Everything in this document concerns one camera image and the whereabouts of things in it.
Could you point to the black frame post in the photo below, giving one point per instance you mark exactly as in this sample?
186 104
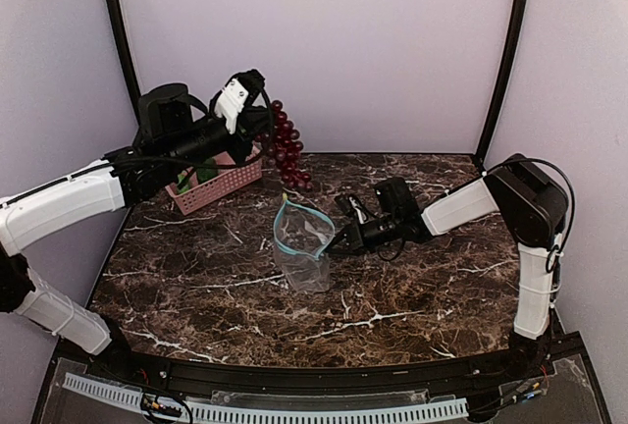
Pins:
510 45
121 40

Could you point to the purple fake grape bunch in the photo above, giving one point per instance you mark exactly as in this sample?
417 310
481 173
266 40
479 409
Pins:
285 149

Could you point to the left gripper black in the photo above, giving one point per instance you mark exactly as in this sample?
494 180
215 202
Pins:
248 130

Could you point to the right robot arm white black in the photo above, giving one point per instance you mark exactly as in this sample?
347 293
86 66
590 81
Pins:
537 211

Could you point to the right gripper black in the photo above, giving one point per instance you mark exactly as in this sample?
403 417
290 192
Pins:
356 238

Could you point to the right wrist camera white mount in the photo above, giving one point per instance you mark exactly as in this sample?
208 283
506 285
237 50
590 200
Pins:
350 206

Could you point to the black left frame post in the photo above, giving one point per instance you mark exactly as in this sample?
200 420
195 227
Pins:
121 40

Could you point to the pink plastic basket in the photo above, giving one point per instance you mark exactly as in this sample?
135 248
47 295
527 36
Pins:
227 182

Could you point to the black front aluminium rail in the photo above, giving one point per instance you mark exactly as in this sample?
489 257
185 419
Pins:
470 375

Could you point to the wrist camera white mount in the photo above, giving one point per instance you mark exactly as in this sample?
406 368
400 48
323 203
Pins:
350 206
229 103

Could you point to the green fake vegetable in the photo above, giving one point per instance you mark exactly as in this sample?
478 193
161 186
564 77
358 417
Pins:
193 177

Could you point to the white slotted cable duct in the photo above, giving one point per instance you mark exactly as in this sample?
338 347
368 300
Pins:
231 407

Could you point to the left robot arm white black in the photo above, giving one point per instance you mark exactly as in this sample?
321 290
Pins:
177 131

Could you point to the black right frame post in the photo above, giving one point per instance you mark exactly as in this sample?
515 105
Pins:
510 45

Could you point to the clear zip bag blue seal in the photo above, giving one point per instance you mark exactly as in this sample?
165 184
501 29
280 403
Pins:
301 237

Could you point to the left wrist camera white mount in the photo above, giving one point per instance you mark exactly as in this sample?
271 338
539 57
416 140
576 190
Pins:
229 103

